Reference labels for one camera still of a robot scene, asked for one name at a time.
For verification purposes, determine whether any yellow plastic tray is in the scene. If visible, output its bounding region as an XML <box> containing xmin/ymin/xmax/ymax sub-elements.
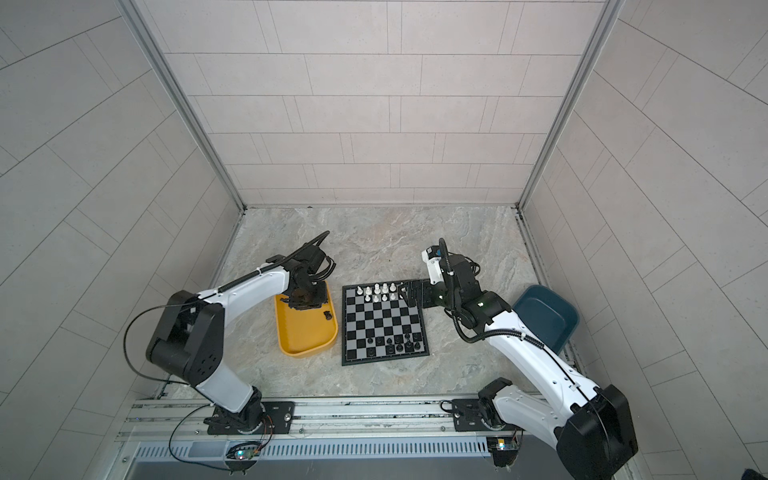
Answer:
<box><xmin>274</xmin><ymin>289</ymin><xmax>339</xmax><ymax>358</ymax></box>

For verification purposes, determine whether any black white chess board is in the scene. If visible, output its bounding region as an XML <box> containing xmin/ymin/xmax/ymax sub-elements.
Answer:
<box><xmin>341</xmin><ymin>279</ymin><xmax>430</xmax><ymax>366</ymax></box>

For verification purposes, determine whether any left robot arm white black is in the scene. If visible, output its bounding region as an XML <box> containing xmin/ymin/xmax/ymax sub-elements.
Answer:
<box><xmin>146</xmin><ymin>233</ymin><xmax>339</xmax><ymax>434</ymax></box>

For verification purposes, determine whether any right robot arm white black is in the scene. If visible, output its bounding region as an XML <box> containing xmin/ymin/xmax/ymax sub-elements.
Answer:
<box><xmin>422</xmin><ymin>243</ymin><xmax>639</xmax><ymax>479</ymax></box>

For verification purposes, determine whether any right controller circuit board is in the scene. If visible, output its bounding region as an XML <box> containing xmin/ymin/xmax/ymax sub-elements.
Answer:
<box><xmin>486</xmin><ymin>437</ymin><xmax>520</xmax><ymax>468</ymax></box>

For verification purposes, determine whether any controller circuit board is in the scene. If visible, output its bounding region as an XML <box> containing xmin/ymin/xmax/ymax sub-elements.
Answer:
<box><xmin>225</xmin><ymin>441</ymin><xmax>262</xmax><ymax>461</ymax></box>
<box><xmin>486</xmin><ymin>437</ymin><xmax>520</xmax><ymax>468</ymax></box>

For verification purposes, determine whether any left controller circuit board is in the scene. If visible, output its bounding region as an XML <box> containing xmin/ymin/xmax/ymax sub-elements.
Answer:
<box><xmin>225</xmin><ymin>441</ymin><xmax>262</xmax><ymax>461</ymax></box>

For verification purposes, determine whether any teal plastic bin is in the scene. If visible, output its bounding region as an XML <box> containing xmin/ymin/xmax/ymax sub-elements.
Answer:
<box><xmin>512</xmin><ymin>285</ymin><xmax>580</xmax><ymax>354</ymax></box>

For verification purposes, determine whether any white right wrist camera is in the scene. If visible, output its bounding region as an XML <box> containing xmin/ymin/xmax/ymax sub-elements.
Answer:
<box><xmin>421</xmin><ymin>245</ymin><xmax>443</xmax><ymax>285</ymax></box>

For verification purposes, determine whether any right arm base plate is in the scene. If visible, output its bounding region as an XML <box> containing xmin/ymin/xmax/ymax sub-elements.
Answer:
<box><xmin>441</xmin><ymin>398</ymin><xmax>517</xmax><ymax>432</ymax></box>

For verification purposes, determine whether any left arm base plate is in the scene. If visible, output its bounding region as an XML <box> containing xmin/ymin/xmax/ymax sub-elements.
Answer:
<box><xmin>203</xmin><ymin>401</ymin><xmax>296</xmax><ymax>435</ymax></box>

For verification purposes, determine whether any aluminium mounting rail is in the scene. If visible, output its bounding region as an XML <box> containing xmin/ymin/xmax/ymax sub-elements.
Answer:
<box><xmin>116</xmin><ymin>397</ymin><xmax>532</xmax><ymax>452</ymax></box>

